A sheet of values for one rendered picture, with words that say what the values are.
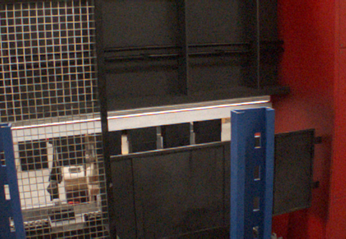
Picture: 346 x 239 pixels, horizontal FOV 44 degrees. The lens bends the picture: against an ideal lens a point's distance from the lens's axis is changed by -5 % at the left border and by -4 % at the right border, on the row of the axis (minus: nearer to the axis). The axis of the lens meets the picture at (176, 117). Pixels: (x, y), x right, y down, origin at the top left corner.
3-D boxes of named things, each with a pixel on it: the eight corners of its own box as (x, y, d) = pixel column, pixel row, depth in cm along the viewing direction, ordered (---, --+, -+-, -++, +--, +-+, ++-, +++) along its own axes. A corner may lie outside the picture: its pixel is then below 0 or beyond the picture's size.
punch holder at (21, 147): (48, 164, 233) (45, 134, 229) (49, 169, 225) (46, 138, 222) (20, 167, 227) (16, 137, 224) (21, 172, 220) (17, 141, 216)
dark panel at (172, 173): (309, 205, 235) (313, 127, 226) (311, 206, 233) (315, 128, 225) (105, 250, 195) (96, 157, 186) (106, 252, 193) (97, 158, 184)
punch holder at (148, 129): (152, 151, 254) (151, 123, 251) (157, 154, 246) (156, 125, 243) (127, 154, 249) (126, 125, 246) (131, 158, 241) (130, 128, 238)
